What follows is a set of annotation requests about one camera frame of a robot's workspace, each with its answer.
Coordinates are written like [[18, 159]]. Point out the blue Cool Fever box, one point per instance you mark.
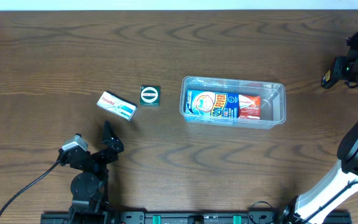
[[212, 104]]

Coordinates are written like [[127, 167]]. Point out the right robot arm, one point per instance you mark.
[[318, 204]]

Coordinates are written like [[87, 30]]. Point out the white Panadol box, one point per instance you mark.
[[116, 105]]

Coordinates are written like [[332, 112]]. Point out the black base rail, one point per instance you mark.
[[161, 218]]

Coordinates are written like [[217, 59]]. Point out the clear plastic container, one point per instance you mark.
[[273, 109]]

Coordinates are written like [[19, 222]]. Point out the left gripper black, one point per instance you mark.
[[105, 154]]

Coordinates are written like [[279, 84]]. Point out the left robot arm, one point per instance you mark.
[[90, 187]]

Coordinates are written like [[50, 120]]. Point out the red Panadol ActiFast box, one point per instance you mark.
[[249, 107]]

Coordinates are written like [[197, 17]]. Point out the dark bottle white cap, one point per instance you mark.
[[329, 79]]

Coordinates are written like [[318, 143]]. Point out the green square box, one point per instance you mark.
[[150, 96]]

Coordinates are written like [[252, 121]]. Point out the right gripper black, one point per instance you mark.
[[334, 70]]

